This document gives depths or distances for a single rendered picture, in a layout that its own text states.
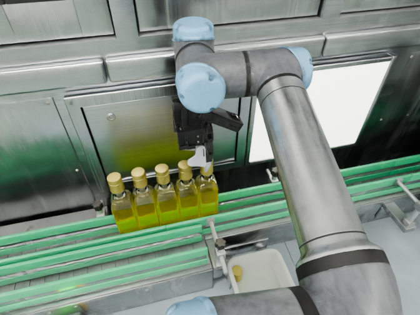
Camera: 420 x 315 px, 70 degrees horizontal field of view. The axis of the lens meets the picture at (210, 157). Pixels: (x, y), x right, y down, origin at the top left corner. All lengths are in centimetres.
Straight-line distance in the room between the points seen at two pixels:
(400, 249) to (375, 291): 95
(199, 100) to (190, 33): 13
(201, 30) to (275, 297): 42
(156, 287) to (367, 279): 68
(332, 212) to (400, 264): 89
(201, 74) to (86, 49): 36
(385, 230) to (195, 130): 87
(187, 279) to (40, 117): 58
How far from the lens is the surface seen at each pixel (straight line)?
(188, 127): 67
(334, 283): 33
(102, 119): 82
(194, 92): 47
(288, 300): 32
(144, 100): 79
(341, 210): 36
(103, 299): 95
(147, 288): 93
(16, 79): 79
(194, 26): 56
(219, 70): 48
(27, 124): 89
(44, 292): 92
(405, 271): 123
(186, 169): 76
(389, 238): 128
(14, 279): 102
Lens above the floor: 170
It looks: 44 degrees down
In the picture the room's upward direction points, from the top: straight up
